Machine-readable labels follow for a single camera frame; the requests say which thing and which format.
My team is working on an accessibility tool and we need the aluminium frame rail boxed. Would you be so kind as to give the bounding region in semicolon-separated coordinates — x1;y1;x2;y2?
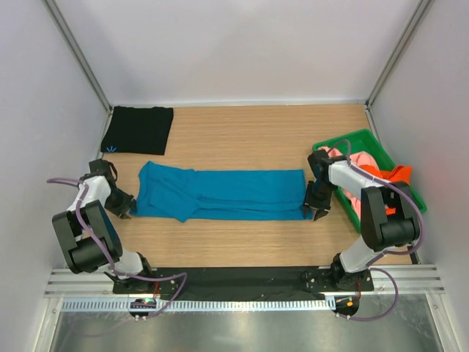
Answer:
43;265;445;298

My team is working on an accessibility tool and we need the orange t shirt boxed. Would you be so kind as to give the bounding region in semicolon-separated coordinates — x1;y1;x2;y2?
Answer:
352;164;413;220

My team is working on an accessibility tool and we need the folded black t shirt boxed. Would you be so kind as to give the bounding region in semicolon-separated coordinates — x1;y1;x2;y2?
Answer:
100;106;174;155

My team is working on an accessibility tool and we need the pink t shirt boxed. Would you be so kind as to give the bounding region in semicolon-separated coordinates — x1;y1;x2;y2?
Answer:
328;151;379;221

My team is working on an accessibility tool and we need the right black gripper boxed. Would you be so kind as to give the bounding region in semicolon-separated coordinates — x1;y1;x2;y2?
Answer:
302;180;335;220

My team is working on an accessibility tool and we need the blue t shirt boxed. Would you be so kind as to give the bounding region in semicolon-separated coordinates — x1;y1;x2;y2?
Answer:
134;161;306;222

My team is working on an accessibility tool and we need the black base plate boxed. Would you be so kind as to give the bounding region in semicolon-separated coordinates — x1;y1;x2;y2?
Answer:
111;265;375;302

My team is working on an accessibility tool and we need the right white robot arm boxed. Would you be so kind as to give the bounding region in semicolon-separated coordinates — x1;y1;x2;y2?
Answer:
301;150;426;290

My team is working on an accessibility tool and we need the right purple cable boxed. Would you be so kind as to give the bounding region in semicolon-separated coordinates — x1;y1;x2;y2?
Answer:
328;138;428;323

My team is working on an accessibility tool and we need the green plastic bin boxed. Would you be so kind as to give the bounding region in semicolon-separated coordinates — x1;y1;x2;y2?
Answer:
311;128;429;235

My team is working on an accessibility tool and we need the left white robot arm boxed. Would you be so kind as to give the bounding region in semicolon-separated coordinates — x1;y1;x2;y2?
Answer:
47;158;155;293

